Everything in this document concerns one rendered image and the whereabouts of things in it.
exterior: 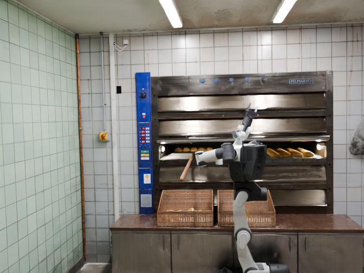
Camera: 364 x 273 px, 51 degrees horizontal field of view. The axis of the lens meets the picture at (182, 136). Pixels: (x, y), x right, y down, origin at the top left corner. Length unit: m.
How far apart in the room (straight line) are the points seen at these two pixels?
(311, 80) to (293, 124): 0.50
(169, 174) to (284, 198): 1.28
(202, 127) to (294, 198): 1.26
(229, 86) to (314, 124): 0.99
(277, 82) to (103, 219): 2.46
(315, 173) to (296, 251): 0.91
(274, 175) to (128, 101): 1.79
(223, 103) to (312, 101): 0.94
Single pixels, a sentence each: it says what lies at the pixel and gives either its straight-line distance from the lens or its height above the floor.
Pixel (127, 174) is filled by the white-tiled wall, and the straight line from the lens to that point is 4.34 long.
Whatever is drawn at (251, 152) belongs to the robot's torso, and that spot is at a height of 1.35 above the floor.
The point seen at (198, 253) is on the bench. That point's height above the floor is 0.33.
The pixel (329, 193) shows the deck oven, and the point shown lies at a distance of 4.40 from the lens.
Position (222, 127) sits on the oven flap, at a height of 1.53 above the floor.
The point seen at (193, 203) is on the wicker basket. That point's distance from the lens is 4.20.
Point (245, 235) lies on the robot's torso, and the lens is 3.36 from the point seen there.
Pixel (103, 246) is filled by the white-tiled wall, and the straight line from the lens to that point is 4.61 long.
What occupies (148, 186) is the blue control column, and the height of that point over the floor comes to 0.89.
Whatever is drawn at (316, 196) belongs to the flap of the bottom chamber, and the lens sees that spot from 4.38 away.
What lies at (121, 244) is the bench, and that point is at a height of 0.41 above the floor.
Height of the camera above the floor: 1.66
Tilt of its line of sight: 3 degrees down
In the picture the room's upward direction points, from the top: 1 degrees counter-clockwise
